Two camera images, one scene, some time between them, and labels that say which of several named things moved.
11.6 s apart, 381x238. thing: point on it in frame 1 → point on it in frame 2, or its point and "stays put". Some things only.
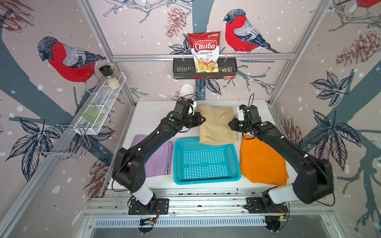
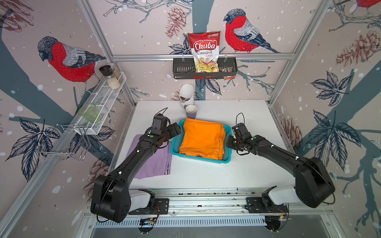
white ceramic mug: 186,90 stays put
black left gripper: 197,116 → 174,133
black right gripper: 232,125 → 228,140
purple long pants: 159,163 stays put
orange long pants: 261,163 → 203,139
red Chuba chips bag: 205,48 stays put
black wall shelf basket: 183,68 stays put
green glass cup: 91,113 stays put
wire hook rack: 67,140 stays put
